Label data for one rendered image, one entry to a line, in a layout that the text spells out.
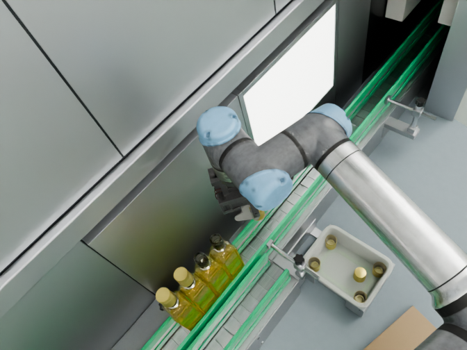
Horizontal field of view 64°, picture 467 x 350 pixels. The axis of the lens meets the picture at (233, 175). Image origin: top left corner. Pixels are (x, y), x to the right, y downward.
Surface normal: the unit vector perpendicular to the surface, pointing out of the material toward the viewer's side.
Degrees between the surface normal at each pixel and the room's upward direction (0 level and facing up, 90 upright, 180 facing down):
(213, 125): 2
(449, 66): 90
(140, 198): 90
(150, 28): 90
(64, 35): 90
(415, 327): 2
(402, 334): 2
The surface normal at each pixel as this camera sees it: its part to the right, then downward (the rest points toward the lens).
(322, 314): -0.20, -0.54
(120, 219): 0.74, 0.47
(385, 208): -0.40, -0.16
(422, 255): -0.54, 0.00
